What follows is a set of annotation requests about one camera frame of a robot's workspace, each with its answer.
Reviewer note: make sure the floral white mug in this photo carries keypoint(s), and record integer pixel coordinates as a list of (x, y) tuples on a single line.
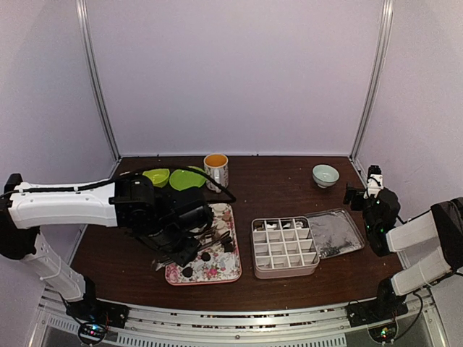
[(216, 166)]

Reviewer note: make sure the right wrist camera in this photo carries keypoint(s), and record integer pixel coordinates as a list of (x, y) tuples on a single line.
[(374, 182)]

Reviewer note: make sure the green bowl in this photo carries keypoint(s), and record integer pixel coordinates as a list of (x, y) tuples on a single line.
[(159, 177)]

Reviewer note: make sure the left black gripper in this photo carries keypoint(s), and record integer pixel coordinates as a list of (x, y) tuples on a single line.
[(184, 256)]

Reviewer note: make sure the metal serving tongs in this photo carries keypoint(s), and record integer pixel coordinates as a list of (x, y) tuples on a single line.
[(202, 246)]

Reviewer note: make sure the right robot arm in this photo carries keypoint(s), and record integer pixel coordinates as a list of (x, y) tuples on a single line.
[(380, 211)]

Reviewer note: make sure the pink rabbit tin lid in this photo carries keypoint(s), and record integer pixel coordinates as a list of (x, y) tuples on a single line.
[(335, 233)]

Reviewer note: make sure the aluminium frame post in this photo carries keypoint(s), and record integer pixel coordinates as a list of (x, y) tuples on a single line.
[(82, 17), (383, 40)]

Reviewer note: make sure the green plate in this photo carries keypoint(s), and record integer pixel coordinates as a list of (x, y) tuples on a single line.
[(181, 180)]

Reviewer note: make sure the front aluminium rail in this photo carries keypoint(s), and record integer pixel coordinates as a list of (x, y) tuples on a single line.
[(316, 326)]

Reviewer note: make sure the pink divided tin box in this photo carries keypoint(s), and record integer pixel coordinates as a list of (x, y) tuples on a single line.
[(283, 248)]

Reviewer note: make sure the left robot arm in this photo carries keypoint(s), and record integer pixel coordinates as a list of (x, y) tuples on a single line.
[(169, 223)]

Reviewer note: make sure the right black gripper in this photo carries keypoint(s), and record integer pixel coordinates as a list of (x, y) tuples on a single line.
[(357, 193)]

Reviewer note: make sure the pale blue tea bowl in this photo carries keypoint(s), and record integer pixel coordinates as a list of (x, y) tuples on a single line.
[(325, 176)]

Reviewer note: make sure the right aluminium frame post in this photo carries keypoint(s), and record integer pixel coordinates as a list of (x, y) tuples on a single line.
[(383, 40)]

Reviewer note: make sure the left aluminium frame post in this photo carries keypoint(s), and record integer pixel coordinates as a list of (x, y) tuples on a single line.
[(82, 17)]

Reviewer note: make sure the floral pink tray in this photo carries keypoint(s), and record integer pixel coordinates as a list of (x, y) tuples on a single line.
[(217, 264)]

